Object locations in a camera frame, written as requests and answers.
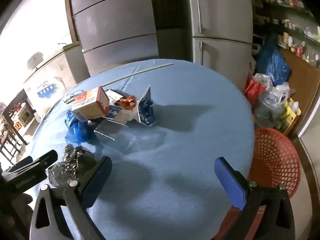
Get grey refrigerator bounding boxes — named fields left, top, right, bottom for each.
left=186, top=0, right=254, bottom=90

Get large blue plastic bag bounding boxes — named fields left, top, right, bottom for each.
left=256, top=34, right=292, bottom=85

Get brown wooden cabinet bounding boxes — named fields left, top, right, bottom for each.
left=280, top=47, right=320, bottom=138

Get white chest freezer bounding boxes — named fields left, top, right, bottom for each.
left=24, top=44, right=83, bottom=120

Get clear plastic packaging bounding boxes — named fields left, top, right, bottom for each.
left=94, top=119, right=138, bottom=153

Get dark wooden chair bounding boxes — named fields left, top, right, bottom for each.
left=0, top=89, right=35, bottom=159

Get large water jug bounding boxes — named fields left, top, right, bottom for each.
left=254, top=92, right=288, bottom=130

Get blue and white packet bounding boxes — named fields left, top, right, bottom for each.
left=137, top=84, right=157, bottom=126

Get grey cabinet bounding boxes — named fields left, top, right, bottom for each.
left=64, top=0, right=160, bottom=77

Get red paper bag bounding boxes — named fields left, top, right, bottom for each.
left=244, top=76, right=267, bottom=105

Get black plastic bag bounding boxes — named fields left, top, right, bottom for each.
left=47, top=145, right=97, bottom=187

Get red plastic basket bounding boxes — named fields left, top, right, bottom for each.
left=215, top=127, right=302, bottom=240

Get small white appliance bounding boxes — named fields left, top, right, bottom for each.
left=26, top=52, right=45, bottom=71

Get blue and white carton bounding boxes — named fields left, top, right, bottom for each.
left=100, top=104, right=125, bottom=125

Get white plastic bag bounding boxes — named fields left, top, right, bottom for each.
left=254, top=73, right=292, bottom=105

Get shelf of jars and bottles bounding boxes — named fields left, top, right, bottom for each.
left=250, top=0, right=320, bottom=68

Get yellow bag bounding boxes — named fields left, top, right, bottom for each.
left=280, top=97, right=300, bottom=133

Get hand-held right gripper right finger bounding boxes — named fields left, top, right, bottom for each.
left=214, top=157, right=296, bottom=240

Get small white carton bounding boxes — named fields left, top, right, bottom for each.
left=105, top=89, right=123, bottom=101

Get orange crumpled wrapper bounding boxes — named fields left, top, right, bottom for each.
left=115, top=94, right=138, bottom=110

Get eyeglasses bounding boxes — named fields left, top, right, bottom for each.
left=64, top=89, right=84, bottom=103

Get thin white rod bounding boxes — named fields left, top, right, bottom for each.
left=101, top=62, right=174, bottom=87

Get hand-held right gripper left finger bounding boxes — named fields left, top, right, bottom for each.
left=29, top=156, right=113, bottom=240

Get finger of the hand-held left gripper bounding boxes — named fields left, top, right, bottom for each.
left=4, top=162, right=48, bottom=180
left=32, top=150, right=58, bottom=166

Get cardboard box with red print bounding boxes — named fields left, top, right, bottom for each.
left=71, top=86, right=110, bottom=123

